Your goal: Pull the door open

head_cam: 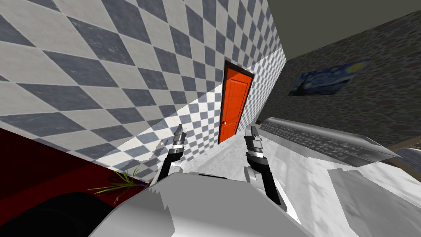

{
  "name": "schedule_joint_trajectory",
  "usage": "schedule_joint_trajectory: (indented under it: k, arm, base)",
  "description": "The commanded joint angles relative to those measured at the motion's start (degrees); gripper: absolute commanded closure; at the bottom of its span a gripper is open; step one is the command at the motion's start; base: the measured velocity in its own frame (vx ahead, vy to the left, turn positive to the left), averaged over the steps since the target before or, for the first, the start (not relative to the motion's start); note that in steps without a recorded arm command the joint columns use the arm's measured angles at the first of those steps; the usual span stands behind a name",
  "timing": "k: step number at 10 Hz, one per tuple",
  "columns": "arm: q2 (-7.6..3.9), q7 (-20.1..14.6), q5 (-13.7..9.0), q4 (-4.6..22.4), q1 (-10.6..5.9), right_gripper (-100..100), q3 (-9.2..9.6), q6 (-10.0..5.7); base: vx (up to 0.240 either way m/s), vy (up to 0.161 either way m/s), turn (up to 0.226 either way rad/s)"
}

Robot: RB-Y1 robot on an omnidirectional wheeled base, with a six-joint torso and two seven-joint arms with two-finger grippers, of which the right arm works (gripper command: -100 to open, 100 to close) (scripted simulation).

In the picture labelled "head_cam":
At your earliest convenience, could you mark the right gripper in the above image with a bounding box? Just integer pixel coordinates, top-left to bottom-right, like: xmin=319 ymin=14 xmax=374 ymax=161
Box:
xmin=243 ymin=125 xmax=264 ymax=157

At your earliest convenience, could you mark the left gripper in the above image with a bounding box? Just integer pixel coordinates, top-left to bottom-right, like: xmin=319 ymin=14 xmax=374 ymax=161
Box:
xmin=172 ymin=124 xmax=188 ymax=151

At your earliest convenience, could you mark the orange door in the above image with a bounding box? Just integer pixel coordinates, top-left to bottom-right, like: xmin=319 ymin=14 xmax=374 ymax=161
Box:
xmin=218 ymin=67 xmax=250 ymax=144

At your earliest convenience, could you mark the silver ridged appliance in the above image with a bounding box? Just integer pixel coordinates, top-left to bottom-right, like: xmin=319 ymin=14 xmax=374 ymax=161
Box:
xmin=259 ymin=116 xmax=402 ymax=167

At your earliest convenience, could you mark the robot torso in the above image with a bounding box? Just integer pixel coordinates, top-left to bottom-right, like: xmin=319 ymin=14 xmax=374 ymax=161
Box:
xmin=88 ymin=171 xmax=315 ymax=237

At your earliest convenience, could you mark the green spiky plant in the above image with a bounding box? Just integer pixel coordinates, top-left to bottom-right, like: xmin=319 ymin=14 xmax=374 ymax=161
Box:
xmin=88 ymin=165 xmax=149 ymax=204

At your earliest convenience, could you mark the blue night sky painting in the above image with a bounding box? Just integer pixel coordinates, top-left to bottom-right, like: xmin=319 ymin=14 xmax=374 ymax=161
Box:
xmin=287 ymin=58 xmax=373 ymax=97

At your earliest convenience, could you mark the dark red furniture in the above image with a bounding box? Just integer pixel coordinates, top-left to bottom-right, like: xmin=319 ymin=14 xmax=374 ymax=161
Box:
xmin=0 ymin=128 xmax=149 ymax=218

